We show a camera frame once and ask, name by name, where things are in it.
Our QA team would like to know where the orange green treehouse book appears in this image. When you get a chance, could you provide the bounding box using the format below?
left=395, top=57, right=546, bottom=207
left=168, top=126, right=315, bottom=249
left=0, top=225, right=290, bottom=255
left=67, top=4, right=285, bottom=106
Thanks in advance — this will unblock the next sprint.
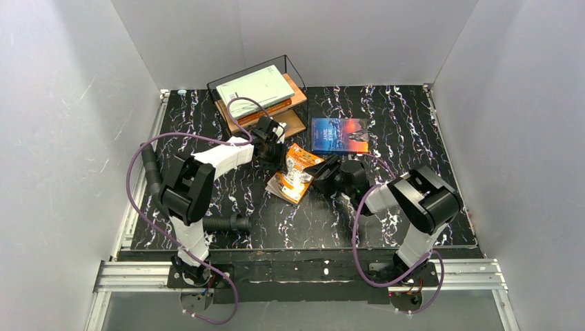
left=237, top=99, right=292, bottom=128

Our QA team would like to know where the orange small treehouse book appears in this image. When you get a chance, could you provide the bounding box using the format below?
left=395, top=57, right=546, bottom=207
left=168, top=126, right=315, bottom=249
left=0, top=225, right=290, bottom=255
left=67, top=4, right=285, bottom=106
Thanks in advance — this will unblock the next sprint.
left=265, top=143, right=324, bottom=204

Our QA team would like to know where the blue Jane Eyre book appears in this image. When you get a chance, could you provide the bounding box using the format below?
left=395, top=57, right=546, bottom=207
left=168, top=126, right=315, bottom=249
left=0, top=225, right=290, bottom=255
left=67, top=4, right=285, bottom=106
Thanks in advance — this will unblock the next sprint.
left=311, top=117, right=369, bottom=155

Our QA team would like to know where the pale green file folder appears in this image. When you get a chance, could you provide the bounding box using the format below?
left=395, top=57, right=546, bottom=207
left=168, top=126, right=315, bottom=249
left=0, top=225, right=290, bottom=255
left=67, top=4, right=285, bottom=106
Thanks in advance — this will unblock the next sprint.
left=217, top=65, right=295, bottom=109

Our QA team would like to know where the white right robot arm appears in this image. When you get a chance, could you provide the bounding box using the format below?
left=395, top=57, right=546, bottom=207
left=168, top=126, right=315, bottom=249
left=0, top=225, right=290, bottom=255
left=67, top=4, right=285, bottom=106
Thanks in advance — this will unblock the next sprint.
left=306, top=156, right=464, bottom=280

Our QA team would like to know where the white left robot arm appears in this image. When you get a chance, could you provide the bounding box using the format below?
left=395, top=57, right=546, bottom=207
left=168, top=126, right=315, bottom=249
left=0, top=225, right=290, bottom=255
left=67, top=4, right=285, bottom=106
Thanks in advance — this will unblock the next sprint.
left=151, top=117, right=287, bottom=282

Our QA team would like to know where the wooden two-tier shelf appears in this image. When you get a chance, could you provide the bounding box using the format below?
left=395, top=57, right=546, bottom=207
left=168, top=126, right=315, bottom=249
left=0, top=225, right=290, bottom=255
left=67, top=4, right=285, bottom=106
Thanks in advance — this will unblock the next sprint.
left=206, top=54, right=308, bottom=137

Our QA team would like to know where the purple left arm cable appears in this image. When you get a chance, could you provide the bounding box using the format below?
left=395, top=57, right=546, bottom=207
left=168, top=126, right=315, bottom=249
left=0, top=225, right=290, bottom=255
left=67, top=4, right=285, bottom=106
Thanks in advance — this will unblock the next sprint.
left=126, top=97, right=275, bottom=326

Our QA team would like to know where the black corrugated hose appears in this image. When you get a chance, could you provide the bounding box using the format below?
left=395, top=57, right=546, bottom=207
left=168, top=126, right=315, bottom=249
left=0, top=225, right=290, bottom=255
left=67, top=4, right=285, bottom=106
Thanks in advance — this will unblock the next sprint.
left=139, top=142, right=251, bottom=234

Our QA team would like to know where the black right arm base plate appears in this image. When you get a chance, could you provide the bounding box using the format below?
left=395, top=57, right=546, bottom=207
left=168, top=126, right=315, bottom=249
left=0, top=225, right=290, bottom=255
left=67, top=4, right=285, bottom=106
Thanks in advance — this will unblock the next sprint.
left=368, top=260, right=439, bottom=303

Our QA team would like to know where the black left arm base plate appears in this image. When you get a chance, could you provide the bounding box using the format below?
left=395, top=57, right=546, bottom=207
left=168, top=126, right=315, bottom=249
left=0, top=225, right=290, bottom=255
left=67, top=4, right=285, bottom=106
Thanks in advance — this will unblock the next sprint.
left=166, top=265, right=230, bottom=290

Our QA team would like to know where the aluminium table frame rail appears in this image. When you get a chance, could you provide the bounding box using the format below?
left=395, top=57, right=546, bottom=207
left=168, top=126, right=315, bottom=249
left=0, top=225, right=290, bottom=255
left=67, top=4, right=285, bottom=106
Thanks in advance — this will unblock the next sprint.
left=84, top=89, right=184, bottom=331

